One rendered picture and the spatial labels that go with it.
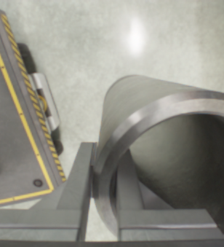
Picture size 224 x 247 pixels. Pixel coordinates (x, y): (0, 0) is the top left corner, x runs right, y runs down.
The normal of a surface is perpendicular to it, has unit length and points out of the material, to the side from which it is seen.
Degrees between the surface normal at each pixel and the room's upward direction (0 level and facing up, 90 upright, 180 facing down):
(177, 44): 0
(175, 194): 90
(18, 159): 0
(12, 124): 0
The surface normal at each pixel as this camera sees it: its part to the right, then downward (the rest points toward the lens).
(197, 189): -0.67, -0.70
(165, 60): 0.02, 0.29
